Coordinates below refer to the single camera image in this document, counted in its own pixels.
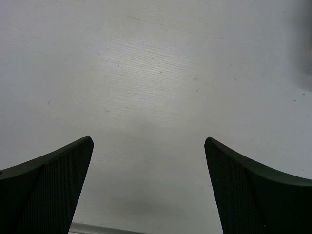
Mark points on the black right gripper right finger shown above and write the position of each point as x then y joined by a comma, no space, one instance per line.
253,198

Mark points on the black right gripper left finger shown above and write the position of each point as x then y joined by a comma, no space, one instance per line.
40,196

